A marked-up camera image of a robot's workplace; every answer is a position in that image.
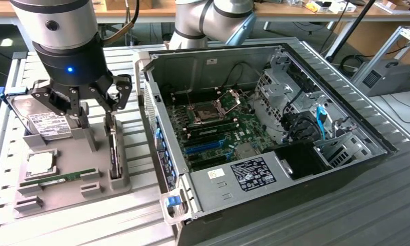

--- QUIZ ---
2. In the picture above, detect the cardboard box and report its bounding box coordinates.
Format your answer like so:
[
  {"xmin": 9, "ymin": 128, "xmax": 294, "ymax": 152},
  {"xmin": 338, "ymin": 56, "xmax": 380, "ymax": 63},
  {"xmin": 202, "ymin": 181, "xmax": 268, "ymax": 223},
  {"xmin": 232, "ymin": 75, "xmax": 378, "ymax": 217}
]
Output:
[{"xmin": 99, "ymin": 0, "xmax": 151, "ymax": 11}]

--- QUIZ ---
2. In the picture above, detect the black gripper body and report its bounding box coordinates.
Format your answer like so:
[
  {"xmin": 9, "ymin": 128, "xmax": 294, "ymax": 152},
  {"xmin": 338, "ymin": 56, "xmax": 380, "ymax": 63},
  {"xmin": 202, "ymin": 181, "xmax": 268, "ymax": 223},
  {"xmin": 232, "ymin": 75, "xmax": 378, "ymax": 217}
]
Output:
[{"xmin": 31, "ymin": 33, "xmax": 113, "ymax": 87}]

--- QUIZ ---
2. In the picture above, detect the silver hard disk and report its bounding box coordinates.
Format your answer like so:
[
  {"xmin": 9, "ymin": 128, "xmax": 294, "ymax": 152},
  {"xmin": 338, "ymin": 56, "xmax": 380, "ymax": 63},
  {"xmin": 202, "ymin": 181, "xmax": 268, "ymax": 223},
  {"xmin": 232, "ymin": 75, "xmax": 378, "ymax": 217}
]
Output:
[{"xmin": 6, "ymin": 98, "xmax": 74, "ymax": 140}]

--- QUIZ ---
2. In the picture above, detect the blue expansion slot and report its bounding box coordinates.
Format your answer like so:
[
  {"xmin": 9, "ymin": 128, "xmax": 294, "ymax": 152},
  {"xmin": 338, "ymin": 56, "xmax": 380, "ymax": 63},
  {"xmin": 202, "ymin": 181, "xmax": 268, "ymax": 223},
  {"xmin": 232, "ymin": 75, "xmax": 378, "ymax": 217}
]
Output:
[{"xmin": 183, "ymin": 135, "xmax": 227, "ymax": 154}]

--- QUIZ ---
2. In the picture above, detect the silver perforated disk bay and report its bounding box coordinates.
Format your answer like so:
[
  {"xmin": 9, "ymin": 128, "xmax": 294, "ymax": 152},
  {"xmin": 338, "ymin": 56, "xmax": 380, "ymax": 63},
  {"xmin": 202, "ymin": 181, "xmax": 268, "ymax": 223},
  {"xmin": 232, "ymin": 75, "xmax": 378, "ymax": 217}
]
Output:
[{"xmin": 312, "ymin": 133, "xmax": 367, "ymax": 169}]

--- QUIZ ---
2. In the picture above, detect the blue wire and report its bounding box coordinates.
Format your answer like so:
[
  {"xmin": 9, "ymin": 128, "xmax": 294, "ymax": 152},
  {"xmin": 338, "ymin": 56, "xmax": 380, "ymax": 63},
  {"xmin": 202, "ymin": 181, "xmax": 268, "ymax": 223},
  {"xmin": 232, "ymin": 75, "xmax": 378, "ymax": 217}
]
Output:
[{"xmin": 315, "ymin": 105, "xmax": 328, "ymax": 141}]

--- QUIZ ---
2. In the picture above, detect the thin black wire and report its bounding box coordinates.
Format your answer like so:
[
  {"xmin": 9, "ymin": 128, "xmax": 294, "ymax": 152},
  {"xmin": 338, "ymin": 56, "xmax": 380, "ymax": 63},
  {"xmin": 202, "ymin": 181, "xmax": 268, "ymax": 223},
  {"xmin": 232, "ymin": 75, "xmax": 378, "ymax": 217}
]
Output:
[{"xmin": 224, "ymin": 63, "xmax": 260, "ymax": 89}]

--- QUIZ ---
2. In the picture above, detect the black open PC case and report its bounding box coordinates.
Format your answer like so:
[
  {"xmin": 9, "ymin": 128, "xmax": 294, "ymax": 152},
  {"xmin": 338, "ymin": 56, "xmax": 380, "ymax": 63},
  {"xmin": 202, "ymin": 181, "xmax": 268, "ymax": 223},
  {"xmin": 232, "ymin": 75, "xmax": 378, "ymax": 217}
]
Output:
[{"xmin": 133, "ymin": 42, "xmax": 396, "ymax": 246}]

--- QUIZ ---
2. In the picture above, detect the metal socket cover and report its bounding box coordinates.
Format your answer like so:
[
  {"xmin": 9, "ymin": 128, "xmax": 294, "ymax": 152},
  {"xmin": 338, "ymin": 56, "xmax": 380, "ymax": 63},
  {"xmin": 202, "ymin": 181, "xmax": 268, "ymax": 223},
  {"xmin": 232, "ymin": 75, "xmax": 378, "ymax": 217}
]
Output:
[{"xmin": 214, "ymin": 90, "xmax": 242, "ymax": 113}]

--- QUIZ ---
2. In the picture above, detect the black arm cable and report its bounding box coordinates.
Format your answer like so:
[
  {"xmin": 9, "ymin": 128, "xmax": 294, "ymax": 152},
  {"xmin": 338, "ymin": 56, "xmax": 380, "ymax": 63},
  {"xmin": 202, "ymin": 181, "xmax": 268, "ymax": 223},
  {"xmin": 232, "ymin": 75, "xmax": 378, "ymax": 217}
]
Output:
[{"xmin": 101, "ymin": 0, "xmax": 141, "ymax": 47}]

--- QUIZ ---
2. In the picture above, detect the black expansion slot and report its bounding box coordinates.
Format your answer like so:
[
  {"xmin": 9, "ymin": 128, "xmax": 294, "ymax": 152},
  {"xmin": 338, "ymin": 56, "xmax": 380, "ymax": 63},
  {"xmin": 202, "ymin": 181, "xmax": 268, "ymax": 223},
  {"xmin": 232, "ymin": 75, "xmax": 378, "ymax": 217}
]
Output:
[{"xmin": 188, "ymin": 153, "xmax": 227, "ymax": 171}]

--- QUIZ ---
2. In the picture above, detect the coiled black cable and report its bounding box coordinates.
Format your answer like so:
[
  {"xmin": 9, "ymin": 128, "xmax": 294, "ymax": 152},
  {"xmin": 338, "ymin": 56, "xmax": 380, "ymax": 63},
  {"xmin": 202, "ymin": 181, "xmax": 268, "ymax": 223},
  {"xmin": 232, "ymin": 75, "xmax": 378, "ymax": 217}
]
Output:
[{"xmin": 339, "ymin": 55, "xmax": 363, "ymax": 75}]

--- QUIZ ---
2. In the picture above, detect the green graphics card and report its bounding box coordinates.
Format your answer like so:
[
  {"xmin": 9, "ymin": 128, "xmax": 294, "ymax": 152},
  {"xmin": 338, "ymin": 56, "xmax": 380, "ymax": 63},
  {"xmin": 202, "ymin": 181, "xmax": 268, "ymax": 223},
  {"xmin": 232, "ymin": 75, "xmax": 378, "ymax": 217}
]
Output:
[{"xmin": 103, "ymin": 111, "xmax": 123, "ymax": 180}]

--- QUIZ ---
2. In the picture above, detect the silver CPU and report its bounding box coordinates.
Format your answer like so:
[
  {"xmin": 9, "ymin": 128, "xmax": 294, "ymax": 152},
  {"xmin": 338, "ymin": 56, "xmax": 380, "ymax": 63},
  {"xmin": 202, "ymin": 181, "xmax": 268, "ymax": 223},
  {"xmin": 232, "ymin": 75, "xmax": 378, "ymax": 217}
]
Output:
[{"xmin": 26, "ymin": 153, "xmax": 55, "ymax": 176}]

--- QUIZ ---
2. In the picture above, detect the green motherboard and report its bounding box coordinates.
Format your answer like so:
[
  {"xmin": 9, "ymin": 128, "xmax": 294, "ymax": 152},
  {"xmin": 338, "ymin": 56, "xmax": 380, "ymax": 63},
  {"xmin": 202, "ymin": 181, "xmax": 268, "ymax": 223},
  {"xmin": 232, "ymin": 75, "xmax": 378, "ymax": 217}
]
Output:
[{"xmin": 164, "ymin": 88, "xmax": 284, "ymax": 172}]

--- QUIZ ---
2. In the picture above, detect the blue disk caddy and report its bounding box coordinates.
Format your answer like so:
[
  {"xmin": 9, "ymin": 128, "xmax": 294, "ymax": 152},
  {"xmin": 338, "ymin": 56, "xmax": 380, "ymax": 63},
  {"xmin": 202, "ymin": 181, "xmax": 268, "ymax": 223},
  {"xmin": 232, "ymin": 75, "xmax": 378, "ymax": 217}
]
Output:
[{"xmin": 0, "ymin": 86, "xmax": 33, "ymax": 108}]

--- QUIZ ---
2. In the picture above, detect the black installed RAM stick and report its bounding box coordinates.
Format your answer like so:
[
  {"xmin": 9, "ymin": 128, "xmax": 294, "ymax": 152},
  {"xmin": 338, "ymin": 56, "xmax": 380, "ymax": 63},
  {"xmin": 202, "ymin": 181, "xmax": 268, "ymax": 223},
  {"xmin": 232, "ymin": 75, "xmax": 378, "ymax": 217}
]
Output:
[{"xmin": 190, "ymin": 124, "xmax": 240, "ymax": 138}]

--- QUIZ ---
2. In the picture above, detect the office chair base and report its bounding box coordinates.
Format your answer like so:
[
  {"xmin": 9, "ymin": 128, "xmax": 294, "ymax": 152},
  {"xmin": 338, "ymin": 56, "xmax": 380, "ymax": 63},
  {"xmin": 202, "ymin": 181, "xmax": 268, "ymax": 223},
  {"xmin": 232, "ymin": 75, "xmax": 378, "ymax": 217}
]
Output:
[{"xmin": 97, "ymin": 23, "xmax": 141, "ymax": 47}]

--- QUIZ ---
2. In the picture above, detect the aluminium profile frame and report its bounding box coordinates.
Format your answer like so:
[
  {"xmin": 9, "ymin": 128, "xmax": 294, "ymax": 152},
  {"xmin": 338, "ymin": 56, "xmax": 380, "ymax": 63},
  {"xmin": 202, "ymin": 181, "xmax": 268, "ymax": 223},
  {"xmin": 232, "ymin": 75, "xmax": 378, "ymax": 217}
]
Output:
[{"xmin": 350, "ymin": 25, "xmax": 410, "ymax": 85}]

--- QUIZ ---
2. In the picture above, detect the CPU socket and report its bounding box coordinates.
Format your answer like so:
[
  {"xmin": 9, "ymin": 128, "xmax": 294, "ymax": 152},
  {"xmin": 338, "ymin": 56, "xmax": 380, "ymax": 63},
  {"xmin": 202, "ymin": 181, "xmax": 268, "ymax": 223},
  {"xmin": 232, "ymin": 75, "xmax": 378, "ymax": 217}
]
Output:
[{"xmin": 187, "ymin": 102, "xmax": 226, "ymax": 124}]

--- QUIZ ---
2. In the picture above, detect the black wire bundle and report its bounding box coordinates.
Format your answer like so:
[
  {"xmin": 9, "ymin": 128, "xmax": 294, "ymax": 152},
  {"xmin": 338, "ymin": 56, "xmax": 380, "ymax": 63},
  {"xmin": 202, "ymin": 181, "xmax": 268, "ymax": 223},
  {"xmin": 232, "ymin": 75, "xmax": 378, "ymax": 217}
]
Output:
[{"xmin": 280, "ymin": 112, "xmax": 320, "ymax": 142}]

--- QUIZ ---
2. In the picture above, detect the green RAM stick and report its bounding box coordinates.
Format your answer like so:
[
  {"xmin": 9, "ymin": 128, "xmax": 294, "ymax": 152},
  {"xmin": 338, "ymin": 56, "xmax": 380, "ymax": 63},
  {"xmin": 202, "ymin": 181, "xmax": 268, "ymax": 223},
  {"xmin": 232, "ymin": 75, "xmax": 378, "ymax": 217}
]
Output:
[{"xmin": 19, "ymin": 168, "xmax": 98, "ymax": 187}]

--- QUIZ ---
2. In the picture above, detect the silver drive cage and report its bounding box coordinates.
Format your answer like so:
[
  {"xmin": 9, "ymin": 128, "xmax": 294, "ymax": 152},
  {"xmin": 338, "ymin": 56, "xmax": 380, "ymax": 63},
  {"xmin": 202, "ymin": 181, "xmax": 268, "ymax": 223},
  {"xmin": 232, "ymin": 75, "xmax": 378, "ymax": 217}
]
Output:
[{"xmin": 254, "ymin": 68, "xmax": 328, "ymax": 144}]

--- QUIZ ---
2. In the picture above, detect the black slanted pole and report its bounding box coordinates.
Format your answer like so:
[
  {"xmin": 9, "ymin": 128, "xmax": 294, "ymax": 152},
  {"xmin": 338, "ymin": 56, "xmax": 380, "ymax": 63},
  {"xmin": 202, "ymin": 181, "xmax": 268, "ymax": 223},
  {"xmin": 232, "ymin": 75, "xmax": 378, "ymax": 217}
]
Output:
[{"xmin": 323, "ymin": 0, "xmax": 376, "ymax": 62}]

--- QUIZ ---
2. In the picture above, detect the wooden desk with clutter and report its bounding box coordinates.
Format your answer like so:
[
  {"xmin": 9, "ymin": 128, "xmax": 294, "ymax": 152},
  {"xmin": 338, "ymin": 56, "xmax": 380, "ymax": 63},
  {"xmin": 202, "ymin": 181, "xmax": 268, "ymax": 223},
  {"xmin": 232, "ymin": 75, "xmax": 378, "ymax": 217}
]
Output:
[{"xmin": 255, "ymin": 0, "xmax": 410, "ymax": 59}]

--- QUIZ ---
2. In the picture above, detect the grey computer tower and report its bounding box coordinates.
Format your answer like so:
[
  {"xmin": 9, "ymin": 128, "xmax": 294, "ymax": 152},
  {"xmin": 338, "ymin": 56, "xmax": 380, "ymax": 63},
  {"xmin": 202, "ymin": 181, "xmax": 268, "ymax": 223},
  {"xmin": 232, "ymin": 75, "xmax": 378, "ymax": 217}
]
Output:
[{"xmin": 362, "ymin": 60, "xmax": 410, "ymax": 97}]

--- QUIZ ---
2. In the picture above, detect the grey parts rack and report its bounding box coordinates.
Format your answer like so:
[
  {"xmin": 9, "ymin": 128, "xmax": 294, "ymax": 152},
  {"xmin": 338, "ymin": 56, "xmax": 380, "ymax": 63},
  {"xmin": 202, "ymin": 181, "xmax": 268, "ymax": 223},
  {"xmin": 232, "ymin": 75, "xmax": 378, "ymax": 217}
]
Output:
[{"xmin": 13, "ymin": 101, "xmax": 134, "ymax": 220}]

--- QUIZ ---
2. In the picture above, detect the grey power supply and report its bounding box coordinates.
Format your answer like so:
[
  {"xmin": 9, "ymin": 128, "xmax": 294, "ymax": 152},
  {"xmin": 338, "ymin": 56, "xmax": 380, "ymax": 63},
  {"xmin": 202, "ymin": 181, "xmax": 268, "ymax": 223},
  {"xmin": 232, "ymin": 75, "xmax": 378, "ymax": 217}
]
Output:
[{"xmin": 182, "ymin": 151, "xmax": 294, "ymax": 213}]

